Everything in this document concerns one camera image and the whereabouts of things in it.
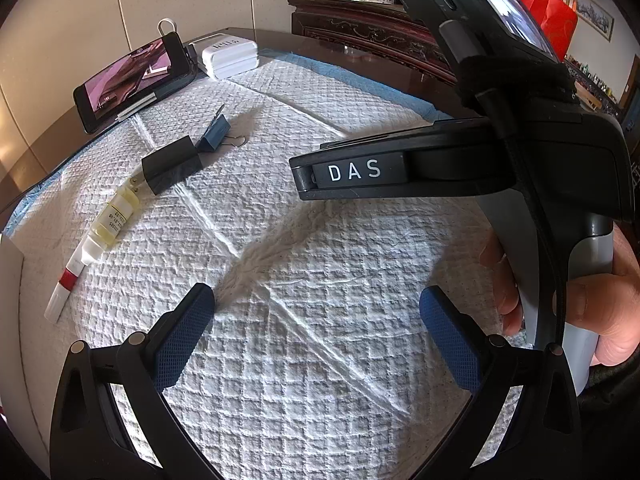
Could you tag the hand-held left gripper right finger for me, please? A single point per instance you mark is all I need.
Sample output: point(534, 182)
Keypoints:
point(450, 345)

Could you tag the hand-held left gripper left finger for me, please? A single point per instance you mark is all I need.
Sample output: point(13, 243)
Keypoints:
point(180, 340)

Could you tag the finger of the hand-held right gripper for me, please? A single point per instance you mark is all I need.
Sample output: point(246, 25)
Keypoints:
point(301, 177)

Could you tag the blue binder clip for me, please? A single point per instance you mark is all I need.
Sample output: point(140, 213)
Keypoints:
point(215, 132)

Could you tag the white tube with red band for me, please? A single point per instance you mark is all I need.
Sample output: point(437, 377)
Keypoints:
point(70, 280)

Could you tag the black binder clip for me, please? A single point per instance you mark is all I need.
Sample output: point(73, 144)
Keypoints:
point(170, 165)

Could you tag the yellow labelled glass vial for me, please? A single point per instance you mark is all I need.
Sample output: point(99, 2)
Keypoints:
point(115, 217)

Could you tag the person's right forearm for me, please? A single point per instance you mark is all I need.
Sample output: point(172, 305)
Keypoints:
point(607, 395)

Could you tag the person's right hand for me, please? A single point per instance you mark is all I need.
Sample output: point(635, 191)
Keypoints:
point(615, 310)

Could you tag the white quilted pad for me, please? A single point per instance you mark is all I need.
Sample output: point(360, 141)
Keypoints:
point(300, 310)

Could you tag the white power adapter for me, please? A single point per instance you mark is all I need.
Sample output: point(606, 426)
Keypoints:
point(230, 55)

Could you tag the red paper bag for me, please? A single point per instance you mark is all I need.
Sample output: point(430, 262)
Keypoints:
point(547, 15)

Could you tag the dark carved wooden cabinet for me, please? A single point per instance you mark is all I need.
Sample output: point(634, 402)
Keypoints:
point(370, 30)

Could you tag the black smartphone on stand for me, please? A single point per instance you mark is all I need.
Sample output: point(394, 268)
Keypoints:
point(135, 77)

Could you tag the framed wall picture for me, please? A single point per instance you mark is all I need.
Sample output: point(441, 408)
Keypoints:
point(595, 15)

